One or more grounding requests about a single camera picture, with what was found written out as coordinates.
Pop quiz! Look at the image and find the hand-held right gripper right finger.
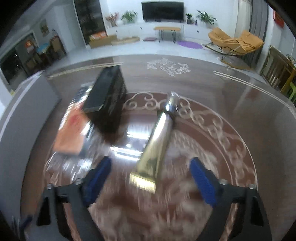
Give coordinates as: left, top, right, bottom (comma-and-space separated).
190, 157, 274, 241

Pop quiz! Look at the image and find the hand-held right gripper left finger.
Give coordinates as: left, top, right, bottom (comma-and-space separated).
36, 156, 113, 241

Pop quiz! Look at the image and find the gold cosmetic tube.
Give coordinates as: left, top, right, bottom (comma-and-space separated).
129, 91, 180, 194

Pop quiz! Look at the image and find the black rectangular box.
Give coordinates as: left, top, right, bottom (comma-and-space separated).
83, 65, 127, 140

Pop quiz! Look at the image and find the grey curved panel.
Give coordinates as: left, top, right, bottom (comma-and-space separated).
0, 71, 62, 193

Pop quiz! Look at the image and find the wooden chair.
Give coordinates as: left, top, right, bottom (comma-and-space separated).
259, 45, 296, 93

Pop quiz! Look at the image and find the purple round mat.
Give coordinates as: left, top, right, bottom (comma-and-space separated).
177, 40, 203, 50

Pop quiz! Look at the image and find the cardboard box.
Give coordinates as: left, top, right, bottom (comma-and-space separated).
89, 34, 118, 49

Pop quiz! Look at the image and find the orange rocking lounge chair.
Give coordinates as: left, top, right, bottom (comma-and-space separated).
205, 27, 241, 52
221, 30, 265, 61

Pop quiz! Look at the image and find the wooden bench with black legs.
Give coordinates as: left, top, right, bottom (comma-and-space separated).
154, 26, 181, 43

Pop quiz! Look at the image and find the black glass display cabinet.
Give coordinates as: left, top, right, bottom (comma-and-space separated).
73, 0, 107, 45

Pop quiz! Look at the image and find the white television cabinet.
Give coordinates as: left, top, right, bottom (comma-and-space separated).
107, 21, 212, 40

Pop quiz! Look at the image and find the vase with red flowers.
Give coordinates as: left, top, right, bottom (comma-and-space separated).
105, 12, 120, 27

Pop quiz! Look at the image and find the large green potted plant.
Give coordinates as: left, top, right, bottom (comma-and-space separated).
196, 10, 217, 26

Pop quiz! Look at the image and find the leafy green potted plant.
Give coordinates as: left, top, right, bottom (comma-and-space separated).
121, 10, 138, 24

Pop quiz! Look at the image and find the grey and white curtain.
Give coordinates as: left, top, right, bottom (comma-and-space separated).
237, 0, 269, 67

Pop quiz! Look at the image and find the black flat television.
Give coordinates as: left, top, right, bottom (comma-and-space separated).
141, 1, 184, 23

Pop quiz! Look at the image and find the framed wall painting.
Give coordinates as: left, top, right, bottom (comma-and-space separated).
39, 19, 50, 37

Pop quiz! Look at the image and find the red wall hanging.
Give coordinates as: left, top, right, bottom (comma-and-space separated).
273, 10, 285, 29

